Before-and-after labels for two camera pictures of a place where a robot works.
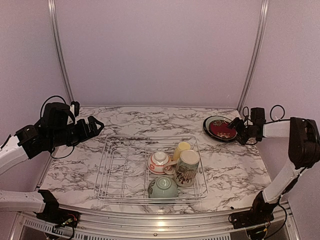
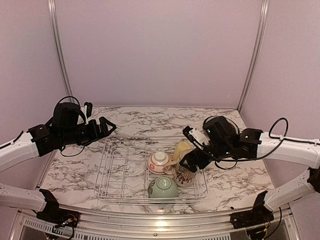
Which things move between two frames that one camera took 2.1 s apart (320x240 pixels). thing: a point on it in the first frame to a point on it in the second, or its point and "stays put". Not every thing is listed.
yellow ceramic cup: (181, 146) stays put
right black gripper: (239, 122) to (190, 157)
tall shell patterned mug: (186, 168) stays put
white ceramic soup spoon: (169, 168) stays put
